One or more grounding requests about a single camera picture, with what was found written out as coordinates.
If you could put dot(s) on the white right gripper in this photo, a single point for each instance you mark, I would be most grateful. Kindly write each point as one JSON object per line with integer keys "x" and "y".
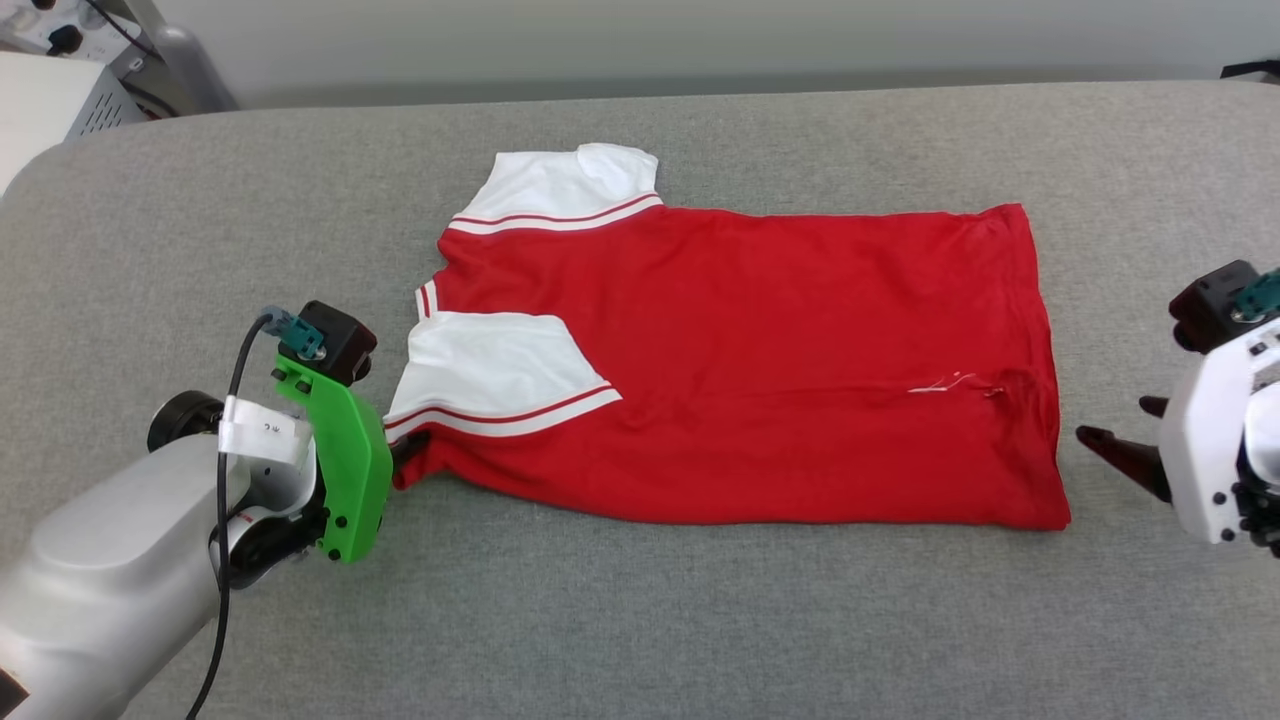
{"x": 1210, "y": 440}

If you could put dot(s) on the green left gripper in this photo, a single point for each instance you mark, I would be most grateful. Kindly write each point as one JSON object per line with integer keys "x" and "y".
{"x": 355, "y": 470}

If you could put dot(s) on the red and white jersey shirt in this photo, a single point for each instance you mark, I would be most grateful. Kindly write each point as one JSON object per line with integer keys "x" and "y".
{"x": 750, "y": 360}

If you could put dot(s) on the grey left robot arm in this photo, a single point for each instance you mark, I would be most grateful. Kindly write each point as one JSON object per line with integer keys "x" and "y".
{"x": 100, "y": 570}

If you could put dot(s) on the white tape label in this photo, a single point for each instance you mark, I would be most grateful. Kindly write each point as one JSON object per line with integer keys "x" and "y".
{"x": 265, "y": 430}

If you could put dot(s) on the grey fabric padded surface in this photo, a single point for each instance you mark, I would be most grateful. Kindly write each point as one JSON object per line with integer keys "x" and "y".
{"x": 640, "y": 620}

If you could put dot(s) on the white power strip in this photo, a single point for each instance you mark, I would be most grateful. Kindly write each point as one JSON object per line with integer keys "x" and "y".
{"x": 25, "y": 30}

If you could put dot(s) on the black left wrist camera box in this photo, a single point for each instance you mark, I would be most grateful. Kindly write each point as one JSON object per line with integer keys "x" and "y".
{"x": 340, "y": 340}

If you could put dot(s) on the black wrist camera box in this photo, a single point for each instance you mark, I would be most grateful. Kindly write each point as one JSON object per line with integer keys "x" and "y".
{"x": 340, "y": 340}
{"x": 1210, "y": 300}

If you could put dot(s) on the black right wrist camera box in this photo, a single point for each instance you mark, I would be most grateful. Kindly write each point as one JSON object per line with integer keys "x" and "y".
{"x": 1210, "y": 300}

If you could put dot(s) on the grey metal partition post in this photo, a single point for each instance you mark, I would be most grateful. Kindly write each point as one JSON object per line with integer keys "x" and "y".
{"x": 190, "y": 70}

